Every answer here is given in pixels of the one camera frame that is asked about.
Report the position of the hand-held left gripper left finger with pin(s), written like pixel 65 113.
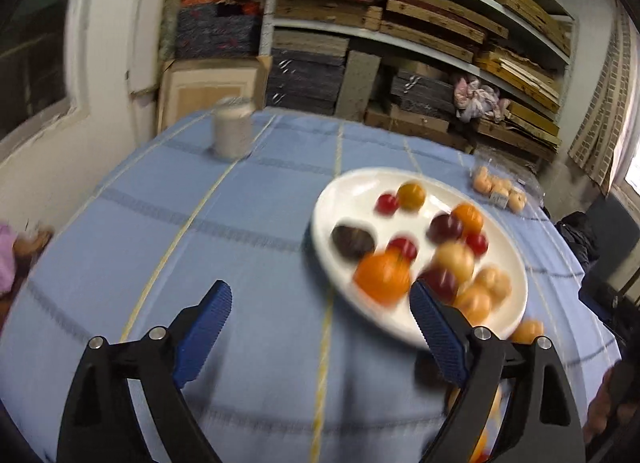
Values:
pixel 202 333

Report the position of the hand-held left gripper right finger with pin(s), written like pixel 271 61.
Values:
pixel 440 338

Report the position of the dark red plum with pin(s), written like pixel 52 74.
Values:
pixel 437 283

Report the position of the large yellow round fruit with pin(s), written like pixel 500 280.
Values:
pixel 454 260

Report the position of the large mandarin orange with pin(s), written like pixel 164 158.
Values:
pixel 382 278

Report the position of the small yellow-orange fruit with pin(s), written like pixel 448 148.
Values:
pixel 411 195
pixel 527 330

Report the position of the small red fruit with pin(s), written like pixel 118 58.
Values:
pixel 476 243
pixel 402 248
pixel 386 203

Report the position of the dark purple plum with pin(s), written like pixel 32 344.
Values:
pixel 444 229

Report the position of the small mandarin orange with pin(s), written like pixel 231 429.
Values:
pixel 469 217

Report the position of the dark brown fruit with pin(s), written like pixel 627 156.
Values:
pixel 352 241

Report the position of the white plate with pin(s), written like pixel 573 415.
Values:
pixel 350 203

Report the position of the person's right hand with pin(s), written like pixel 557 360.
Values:
pixel 602 408

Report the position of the blue plaid tablecloth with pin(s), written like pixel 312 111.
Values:
pixel 200 223

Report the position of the black chair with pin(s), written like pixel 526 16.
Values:
pixel 615 243

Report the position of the group of small oranges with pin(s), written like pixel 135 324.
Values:
pixel 500 188

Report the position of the black jacket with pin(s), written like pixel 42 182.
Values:
pixel 575 238

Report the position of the clear plastic clamshell box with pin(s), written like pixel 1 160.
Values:
pixel 532 188

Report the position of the brown object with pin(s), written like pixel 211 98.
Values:
pixel 35 240

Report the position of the silver drink can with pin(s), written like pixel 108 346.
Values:
pixel 232 128

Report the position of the pink cloth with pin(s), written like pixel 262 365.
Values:
pixel 5 258

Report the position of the bright window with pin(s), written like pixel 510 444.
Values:
pixel 631 178

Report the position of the pink plastic bag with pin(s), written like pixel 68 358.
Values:
pixel 475 95

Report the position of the open cardboard box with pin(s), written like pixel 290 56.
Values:
pixel 210 85

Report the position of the short stack of dark boxes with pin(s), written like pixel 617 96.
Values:
pixel 425 90

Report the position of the grey upright board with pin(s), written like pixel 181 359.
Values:
pixel 362 83

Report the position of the beige patterned curtain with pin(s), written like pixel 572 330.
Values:
pixel 600 118

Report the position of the stack of dark grey boxes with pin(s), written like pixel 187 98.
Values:
pixel 305 78

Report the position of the stack of yellow boxes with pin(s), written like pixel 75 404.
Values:
pixel 520 73

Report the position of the blue patterned boxes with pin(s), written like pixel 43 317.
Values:
pixel 217 30

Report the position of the white metal shelving unit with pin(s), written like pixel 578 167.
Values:
pixel 400 37

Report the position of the white leaning panel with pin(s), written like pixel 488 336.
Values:
pixel 145 18

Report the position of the stack of brown flat boxes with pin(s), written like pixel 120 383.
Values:
pixel 435 13

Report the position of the dark window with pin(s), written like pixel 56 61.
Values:
pixel 30 43

